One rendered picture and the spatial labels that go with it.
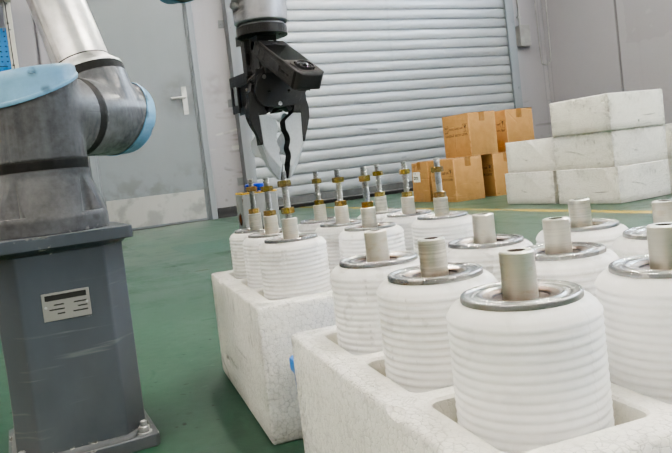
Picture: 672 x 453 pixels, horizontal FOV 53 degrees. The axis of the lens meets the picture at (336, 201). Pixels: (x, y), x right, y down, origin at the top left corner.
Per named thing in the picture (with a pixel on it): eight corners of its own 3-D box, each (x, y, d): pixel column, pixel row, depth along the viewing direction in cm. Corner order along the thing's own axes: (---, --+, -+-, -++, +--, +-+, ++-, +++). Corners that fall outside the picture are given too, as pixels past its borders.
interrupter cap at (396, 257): (355, 275, 61) (355, 267, 61) (329, 266, 68) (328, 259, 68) (431, 261, 63) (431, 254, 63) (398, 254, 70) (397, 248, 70)
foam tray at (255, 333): (273, 446, 87) (256, 307, 86) (222, 370, 124) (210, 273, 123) (532, 382, 99) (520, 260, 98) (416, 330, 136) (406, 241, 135)
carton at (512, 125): (535, 148, 495) (531, 106, 494) (509, 151, 486) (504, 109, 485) (509, 150, 523) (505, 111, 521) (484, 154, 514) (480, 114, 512)
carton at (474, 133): (498, 152, 479) (494, 110, 478) (471, 156, 469) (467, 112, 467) (471, 155, 506) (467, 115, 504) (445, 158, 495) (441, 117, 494)
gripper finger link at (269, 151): (265, 180, 99) (260, 117, 98) (284, 179, 94) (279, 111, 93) (246, 182, 97) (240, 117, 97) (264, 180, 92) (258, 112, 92)
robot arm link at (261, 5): (294, -10, 94) (240, -13, 89) (298, 23, 94) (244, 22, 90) (269, 4, 100) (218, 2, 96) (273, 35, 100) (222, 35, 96)
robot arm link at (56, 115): (-26, 168, 91) (-40, 66, 90) (50, 164, 103) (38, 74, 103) (43, 158, 86) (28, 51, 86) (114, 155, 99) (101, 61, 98)
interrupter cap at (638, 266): (667, 288, 42) (666, 277, 42) (585, 274, 49) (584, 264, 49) (758, 269, 44) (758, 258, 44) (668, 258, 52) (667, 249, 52)
